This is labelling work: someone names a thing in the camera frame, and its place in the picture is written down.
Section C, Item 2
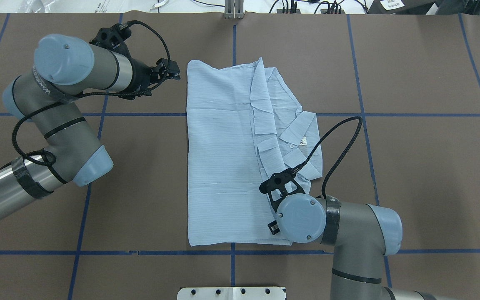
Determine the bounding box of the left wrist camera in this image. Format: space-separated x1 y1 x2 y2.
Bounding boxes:
89 23 132 56

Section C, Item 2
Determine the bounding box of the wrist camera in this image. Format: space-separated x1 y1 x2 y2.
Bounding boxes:
89 23 132 56
259 164 305 214

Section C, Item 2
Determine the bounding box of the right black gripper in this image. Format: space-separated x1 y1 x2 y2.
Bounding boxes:
268 217 282 236

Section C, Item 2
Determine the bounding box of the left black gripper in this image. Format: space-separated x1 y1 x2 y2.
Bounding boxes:
119 58 181 100

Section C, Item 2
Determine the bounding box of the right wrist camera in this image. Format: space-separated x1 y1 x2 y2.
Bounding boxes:
259 164 305 214

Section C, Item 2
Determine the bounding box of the light blue button shirt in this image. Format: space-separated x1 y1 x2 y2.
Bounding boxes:
186 58 323 246

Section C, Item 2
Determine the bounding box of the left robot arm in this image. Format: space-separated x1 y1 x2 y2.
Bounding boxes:
0 33 180 220

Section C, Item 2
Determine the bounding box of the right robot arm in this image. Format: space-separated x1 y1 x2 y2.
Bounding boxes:
269 193 443 300

